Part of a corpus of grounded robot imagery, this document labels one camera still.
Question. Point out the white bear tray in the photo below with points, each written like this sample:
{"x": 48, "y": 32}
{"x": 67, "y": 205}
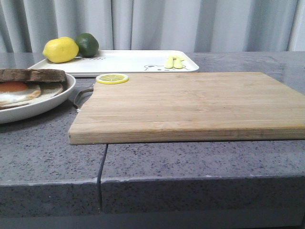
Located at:
{"x": 120, "y": 61}

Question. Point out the bottom bread slice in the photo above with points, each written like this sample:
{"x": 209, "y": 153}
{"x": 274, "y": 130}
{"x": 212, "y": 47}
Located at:
{"x": 48, "y": 90}

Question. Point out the white round plate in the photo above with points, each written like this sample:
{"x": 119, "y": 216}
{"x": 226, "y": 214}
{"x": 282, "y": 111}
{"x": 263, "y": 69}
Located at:
{"x": 31, "y": 110}

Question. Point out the white bread slice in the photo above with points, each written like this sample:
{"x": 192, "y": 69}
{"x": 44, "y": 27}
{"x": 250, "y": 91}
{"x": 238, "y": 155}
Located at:
{"x": 32, "y": 75}

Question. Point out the yellow plastic fork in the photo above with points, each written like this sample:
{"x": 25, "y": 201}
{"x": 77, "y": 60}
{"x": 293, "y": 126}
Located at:
{"x": 169, "y": 64}

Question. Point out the green lime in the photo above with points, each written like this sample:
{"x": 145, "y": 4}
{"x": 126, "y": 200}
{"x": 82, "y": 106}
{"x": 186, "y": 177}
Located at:
{"x": 88, "y": 45}

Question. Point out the front yellow lemon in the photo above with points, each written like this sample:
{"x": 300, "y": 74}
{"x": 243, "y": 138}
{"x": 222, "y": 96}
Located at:
{"x": 60, "y": 50}

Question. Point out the fried egg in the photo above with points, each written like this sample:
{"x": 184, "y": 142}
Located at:
{"x": 13, "y": 92}

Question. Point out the lemon slice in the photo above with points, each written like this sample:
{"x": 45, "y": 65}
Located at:
{"x": 112, "y": 78}

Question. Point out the wooden cutting board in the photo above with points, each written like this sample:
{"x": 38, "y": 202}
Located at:
{"x": 171, "y": 107}

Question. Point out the grey curtain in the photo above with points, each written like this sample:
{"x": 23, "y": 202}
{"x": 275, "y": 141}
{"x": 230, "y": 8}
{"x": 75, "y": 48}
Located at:
{"x": 186, "y": 25}

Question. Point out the metal board handle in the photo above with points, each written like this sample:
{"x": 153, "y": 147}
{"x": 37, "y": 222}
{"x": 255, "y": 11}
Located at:
{"x": 77, "y": 98}

